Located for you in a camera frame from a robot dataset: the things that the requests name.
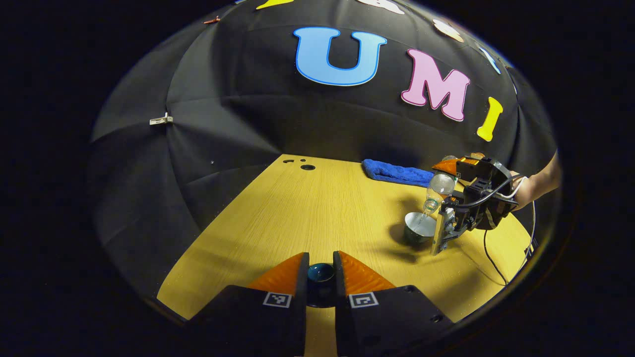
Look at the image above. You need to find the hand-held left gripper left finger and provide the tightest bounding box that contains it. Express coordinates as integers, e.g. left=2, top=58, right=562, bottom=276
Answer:
left=185, top=251, right=311, bottom=357

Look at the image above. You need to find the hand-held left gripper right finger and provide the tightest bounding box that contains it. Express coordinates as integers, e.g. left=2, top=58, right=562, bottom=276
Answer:
left=332, top=250, right=454, bottom=357

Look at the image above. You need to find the clear plastic water bottle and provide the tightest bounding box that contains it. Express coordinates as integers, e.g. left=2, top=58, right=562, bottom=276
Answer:
left=422, top=171, right=457, bottom=216

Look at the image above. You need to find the dark teacup with white inside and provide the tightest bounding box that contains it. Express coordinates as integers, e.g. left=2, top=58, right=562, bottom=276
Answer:
left=403, top=212, right=438, bottom=245

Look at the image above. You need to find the dark teal teacup lid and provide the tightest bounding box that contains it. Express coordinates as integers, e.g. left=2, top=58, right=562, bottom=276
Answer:
left=307, top=263, right=338, bottom=309

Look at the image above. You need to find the folded blue towel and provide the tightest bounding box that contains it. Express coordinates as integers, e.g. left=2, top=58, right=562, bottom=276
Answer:
left=362, top=159, right=435, bottom=188

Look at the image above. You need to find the black backdrop cloth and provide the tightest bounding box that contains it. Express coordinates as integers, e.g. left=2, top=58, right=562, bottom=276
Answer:
left=89, top=0, right=559, bottom=298

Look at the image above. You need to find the thin black cable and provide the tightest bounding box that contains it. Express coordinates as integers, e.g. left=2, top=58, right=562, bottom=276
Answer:
left=482, top=201, right=537, bottom=287

